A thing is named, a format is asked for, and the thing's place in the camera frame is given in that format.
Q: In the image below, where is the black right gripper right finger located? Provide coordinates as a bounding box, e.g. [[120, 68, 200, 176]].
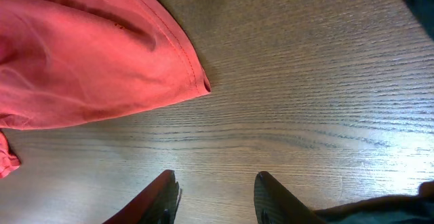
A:
[[254, 171, 326, 224]]

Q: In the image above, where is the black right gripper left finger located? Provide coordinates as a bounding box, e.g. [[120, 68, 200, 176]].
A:
[[104, 170, 182, 224]]

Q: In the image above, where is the red soccer t-shirt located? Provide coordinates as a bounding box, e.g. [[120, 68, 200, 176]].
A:
[[0, 0, 212, 179]]

